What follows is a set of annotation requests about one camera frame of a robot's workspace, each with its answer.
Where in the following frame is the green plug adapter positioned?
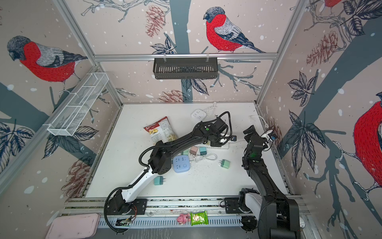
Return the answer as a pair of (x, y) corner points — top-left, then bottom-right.
(219, 159), (230, 169)
(182, 149), (190, 155)

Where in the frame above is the red white snack bag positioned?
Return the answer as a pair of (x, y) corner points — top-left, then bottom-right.
(144, 117), (178, 145)

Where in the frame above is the white colourful power strip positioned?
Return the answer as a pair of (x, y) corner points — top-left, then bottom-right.
(204, 140), (229, 149)

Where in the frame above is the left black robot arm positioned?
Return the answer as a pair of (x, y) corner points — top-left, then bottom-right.
(103, 111), (232, 217)

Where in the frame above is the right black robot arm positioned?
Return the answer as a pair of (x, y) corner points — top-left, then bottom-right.
(241, 125), (301, 239)

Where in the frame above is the teal plug adapter upper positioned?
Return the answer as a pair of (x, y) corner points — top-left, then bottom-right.
(199, 147), (207, 156)

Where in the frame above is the teal plug adapter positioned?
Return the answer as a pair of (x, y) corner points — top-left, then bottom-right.
(199, 147), (207, 156)
(154, 176), (164, 186)

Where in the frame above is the pink plug adapter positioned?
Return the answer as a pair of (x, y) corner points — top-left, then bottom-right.
(190, 146), (199, 156)

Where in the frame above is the teal plug adapter front left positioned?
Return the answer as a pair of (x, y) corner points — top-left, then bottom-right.
(154, 176), (164, 186)

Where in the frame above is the small white power strip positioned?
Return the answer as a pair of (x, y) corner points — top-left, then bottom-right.
(191, 109), (207, 122)

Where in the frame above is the blue cube power socket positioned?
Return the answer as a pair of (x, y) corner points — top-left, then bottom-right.
(173, 155), (191, 173)

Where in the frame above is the green snack packet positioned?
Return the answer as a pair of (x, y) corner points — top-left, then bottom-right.
(190, 211), (209, 226)

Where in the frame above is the pink pig toy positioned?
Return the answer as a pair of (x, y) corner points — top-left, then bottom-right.
(177, 214), (191, 225)

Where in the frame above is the pink plastic tray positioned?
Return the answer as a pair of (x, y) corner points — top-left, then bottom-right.
(45, 214), (100, 239)

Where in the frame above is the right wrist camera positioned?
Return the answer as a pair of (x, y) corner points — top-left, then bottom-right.
(261, 129), (278, 142)

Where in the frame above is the white power strip cord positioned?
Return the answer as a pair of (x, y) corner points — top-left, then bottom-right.
(229, 115), (270, 144)

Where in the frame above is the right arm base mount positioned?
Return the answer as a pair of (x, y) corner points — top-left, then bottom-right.
(223, 197), (252, 214)

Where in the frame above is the black hanging wire basket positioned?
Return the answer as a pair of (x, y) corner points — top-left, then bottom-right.
(153, 57), (218, 80)

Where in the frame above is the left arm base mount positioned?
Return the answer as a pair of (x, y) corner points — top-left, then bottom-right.
(105, 198), (148, 216)

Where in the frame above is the white wire mesh shelf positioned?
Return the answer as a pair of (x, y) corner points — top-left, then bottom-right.
(47, 72), (109, 136)

